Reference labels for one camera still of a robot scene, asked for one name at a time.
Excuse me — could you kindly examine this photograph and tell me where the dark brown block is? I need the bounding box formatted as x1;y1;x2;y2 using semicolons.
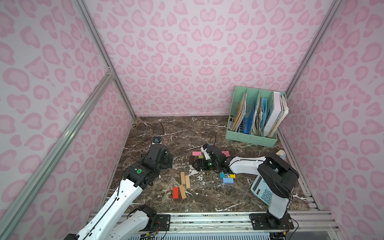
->
189;156;195;165

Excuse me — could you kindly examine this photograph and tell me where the pink block top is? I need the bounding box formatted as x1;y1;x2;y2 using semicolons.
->
222;151;230;157

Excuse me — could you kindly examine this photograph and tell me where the blue block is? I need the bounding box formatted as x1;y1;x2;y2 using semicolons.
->
223;178;234;184

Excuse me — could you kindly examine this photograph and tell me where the wooden block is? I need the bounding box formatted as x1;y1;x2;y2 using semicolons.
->
179;185;187;200
185;176;191;189
180;172;186;185

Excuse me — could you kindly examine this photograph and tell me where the wooden block bottom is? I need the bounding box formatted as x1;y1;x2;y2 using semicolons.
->
179;185;187;200

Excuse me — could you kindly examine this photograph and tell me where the red block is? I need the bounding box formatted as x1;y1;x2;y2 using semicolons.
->
173;187;180;200

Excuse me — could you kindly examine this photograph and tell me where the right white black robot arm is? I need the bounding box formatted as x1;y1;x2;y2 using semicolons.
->
190;145;300;222

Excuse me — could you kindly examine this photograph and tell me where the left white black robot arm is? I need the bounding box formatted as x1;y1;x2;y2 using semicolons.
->
65;144;173;240

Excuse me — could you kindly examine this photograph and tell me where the light blue calculator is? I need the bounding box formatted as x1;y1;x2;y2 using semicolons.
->
251;175;273;206

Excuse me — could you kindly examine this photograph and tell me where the blue mesh folder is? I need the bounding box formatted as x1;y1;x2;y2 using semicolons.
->
243;104;255;134

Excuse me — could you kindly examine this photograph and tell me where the green desktop file organizer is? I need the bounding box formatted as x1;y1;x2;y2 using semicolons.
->
226;86;289;148

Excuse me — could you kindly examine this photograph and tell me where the beige blue stapler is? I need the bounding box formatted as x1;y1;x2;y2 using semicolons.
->
276;150;287;160

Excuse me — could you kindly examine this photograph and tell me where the white binder folder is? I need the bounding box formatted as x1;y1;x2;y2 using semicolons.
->
264;92;283;138

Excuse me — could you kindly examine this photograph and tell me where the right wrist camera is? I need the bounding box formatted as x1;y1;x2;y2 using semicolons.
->
201;146;211;161

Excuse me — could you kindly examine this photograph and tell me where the aluminium mounting rail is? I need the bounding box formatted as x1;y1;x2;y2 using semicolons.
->
80;209;340;235

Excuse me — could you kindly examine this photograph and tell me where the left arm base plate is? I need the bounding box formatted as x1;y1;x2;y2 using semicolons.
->
143;214;171;232

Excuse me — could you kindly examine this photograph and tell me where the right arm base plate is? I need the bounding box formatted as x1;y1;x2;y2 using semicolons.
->
249;212;295;231

